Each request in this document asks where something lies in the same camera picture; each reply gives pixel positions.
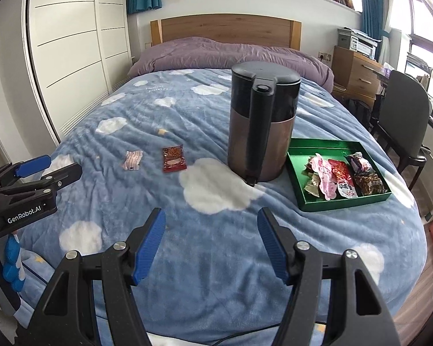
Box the blue cloud pattern blanket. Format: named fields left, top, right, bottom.
left=19, top=69, right=427, bottom=345

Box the black bronze electric kettle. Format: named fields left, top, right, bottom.
left=227, top=61, right=301, bottom=186

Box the small pink striped candy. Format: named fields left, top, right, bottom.
left=122, top=150, right=143, bottom=171

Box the wooden headboard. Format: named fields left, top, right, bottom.
left=150, top=13, right=302, bottom=50

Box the blue glove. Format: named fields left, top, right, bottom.
left=2, top=234, right=25, bottom=293

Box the red white long snack packet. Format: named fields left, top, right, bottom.
left=329, top=159, right=358, bottom=198

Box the green cardboard tray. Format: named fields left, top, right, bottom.
left=285, top=138, right=391, bottom=212

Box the wall power socket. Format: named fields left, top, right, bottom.
left=318, top=52, right=332, bottom=62

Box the small dark red packet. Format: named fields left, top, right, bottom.
left=163, top=144, right=187, bottom=173

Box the brown nutritious snack packet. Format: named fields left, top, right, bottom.
left=354, top=172, right=386, bottom=196

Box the teal right curtain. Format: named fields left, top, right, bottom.
left=361, top=0, right=388, bottom=41

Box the dark grey chair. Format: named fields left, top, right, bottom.
left=371, top=70, right=432, bottom=189

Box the purple duvet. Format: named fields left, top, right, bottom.
left=127, top=37, right=334, bottom=92

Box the grey white printer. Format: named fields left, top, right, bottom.
left=337, top=27, right=380, bottom=60

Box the wooden drawer cabinet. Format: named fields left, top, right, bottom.
left=332, top=46, right=383, bottom=108

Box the white wardrobe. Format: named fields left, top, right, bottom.
left=26, top=0, right=132, bottom=141

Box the small olive green packet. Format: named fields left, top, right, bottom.
left=304, top=173, right=321, bottom=198

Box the black cable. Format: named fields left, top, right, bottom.
left=210, top=322, right=282, bottom=346

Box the blue white cookie packet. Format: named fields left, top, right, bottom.
left=346, top=152, right=375, bottom=175

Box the pink floral snack packet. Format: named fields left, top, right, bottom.
left=306, top=153, right=337, bottom=201

